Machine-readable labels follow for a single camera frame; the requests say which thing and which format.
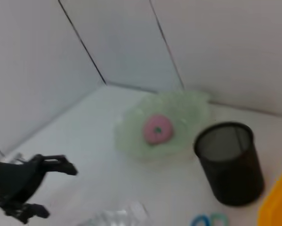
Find yellow plastic bin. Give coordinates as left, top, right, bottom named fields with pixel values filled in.
left=257, top=161, right=282, bottom=226

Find black mesh pen holder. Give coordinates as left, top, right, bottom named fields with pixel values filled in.
left=193, top=121, right=265, bottom=207

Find blue plastic scissors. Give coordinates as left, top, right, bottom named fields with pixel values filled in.
left=190, top=211, right=230, bottom=226

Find clear green-label water bottle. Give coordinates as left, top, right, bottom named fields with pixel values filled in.
left=84, top=201, right=151, bottom=226

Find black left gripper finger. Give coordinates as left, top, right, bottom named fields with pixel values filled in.
left=43, top=154, right=78, bottom=175
left=0, top=200, right=49, bottom=224

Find pink toy peach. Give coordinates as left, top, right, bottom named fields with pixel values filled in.
left=143, top=114, right=174, bottom=145

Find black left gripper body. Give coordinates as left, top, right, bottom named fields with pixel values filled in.
left=0, top=155, right=48, bottom=204

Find green glass fruit plate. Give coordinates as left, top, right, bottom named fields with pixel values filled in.
left=114, top=90, right=212, bottom=163

